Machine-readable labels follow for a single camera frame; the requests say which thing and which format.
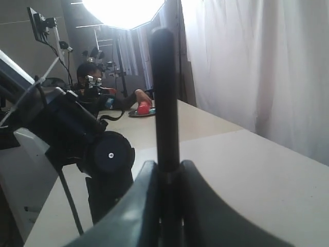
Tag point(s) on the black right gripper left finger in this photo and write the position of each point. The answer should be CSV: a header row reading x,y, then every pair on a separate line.
x,y
134,221

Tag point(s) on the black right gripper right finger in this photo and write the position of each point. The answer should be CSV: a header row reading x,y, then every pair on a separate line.
x,y
210,221

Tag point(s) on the black paintbrush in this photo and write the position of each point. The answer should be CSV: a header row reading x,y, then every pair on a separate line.
x,y
163,58

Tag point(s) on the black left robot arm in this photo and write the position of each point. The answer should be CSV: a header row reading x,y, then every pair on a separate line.
x,y
74,135

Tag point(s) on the dark round tray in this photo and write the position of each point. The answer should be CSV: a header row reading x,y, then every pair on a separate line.
x,y
133,113

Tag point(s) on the red cup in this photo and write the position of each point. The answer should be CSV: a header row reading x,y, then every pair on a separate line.
x,y
144,108

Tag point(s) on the person with glasses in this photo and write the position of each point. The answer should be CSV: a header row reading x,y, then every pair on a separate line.
x,y
95,97

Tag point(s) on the studio softbox light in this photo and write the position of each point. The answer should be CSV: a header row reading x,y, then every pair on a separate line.
x,y
124,15

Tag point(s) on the monitor on stand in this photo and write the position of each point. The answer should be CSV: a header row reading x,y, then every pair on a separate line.
x,y
42,26

